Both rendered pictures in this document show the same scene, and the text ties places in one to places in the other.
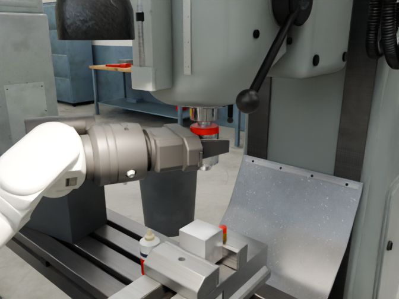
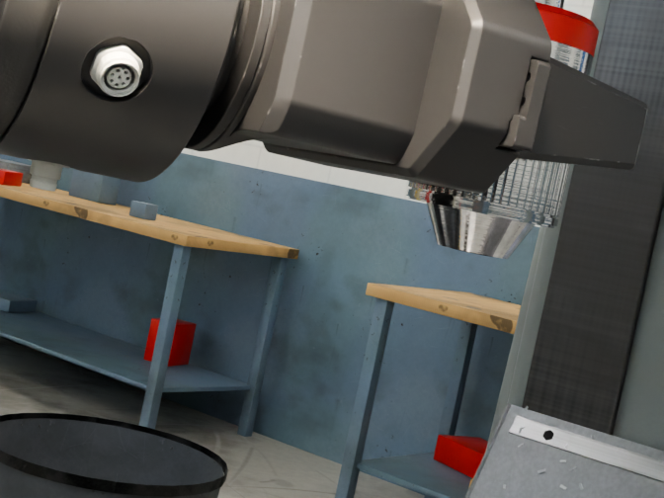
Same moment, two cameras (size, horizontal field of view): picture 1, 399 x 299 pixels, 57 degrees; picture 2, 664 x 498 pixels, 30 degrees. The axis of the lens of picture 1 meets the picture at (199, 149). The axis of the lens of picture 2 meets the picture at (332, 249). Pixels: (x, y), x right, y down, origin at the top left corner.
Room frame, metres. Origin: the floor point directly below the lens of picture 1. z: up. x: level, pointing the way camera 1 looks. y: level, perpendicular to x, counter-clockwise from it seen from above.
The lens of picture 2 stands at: (0.20, 0.06, 1.21)
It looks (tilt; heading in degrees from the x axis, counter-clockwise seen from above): 3 degrees down; 356
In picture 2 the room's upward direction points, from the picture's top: 12 degrees clockwise
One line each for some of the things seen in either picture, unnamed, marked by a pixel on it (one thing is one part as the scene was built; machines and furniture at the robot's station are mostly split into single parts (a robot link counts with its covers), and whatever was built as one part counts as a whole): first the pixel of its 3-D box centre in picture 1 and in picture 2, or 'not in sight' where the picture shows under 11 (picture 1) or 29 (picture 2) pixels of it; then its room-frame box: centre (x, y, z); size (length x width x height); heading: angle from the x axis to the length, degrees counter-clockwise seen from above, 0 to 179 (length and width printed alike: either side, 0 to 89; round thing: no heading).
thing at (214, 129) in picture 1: (204, 128); (520, 28); (0.58, -0.01, 1.26); 0.05 x 0.05 x 0.01
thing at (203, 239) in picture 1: (200, 244); not in sight; (0.58, 0.00, 1.05); 0.06 x 0.05 x 0.06; 51
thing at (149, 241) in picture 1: (150, 253); not in sight; (0.64, 0.10, 0.99); 0.04 x 0.04 x 0.11
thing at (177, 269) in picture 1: (180, 269); not in sight; (0.54, 0.03, 1.02); 0.12 x 0.06 x 0.04; 51
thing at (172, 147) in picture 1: (151, 150); (232, 44); (0.54, 0.07, 1.24); 0.13 x 0.12 x 0.10; 25
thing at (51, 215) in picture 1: (56, 188); not in sight; (0.87, 0.37, 1.03); 0.22 x 0.12 x 0.20; 61
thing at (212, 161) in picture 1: (204, 146); (498, 128); (0.58, -0.01, 1.23); 0.05 x 0.05 x 0.05
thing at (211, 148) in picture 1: (212, 148); (563, 115); (0.55, -0.02, 1.24); 0.06 x 0.02 x 0.03; 115
